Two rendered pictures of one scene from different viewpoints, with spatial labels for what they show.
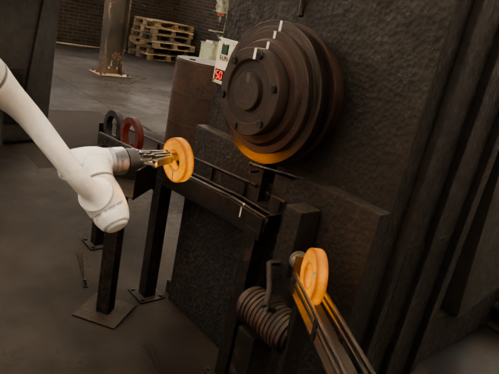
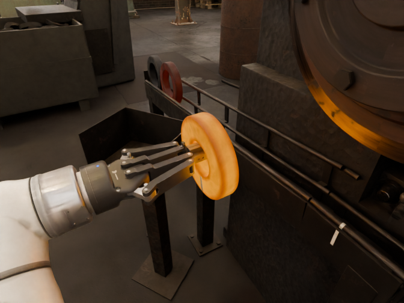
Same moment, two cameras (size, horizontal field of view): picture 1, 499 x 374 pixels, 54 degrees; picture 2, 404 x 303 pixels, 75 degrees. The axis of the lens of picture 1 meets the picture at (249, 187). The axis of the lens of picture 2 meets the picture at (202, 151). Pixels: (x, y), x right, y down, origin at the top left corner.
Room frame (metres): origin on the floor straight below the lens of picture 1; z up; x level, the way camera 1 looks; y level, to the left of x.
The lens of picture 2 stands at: (1.28, 0.17, 1.10)
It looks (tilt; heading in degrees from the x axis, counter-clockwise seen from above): 35 degrees down; 16
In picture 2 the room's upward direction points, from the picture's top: straight up
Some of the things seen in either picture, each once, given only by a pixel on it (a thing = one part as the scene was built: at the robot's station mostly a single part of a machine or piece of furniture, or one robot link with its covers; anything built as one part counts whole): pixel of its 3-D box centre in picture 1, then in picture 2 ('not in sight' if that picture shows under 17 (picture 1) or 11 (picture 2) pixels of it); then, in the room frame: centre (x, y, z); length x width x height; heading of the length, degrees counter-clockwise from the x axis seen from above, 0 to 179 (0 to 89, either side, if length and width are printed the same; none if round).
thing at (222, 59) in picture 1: (237, 66); not in sight; (1.99, 0.15, 1.15); 0.26 x 0.02 x 0.18; 45
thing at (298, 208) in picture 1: (295, 239); not in sight; (1.52, -0.19, 0.68); 0.11 x 0.08 x 0.24; 135
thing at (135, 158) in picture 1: (137, 159); (117, 180); (1.53, 0.38, 0.84); 0.09 x 0.08 x 0.07; 135
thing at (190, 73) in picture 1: (200, 107); (244, 36); (4.70, 0.62, 0.45); 0.59 x 0.59 x 0.89
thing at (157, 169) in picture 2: (157, 158); (161, 170); (1.57, 0.32, 0.84); 0.11 x 0.01 x 0.04; 133
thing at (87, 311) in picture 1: (108, 237); (151, 212); (1.87, 0.54, 0.36); 0.26 x 0.20 x 0.72; 80
